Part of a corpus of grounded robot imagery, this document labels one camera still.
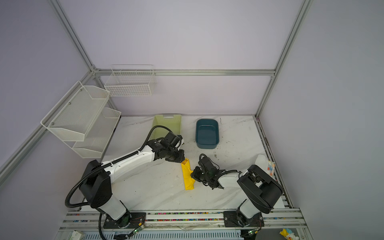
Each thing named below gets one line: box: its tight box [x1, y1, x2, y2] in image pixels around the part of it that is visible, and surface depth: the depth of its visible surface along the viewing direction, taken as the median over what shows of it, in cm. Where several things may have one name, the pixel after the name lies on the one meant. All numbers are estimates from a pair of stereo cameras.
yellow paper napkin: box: [181, 158, 195, 191], surface depth 89 cm
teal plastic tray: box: [195, 118, 220, 150], surface depth 109 cm
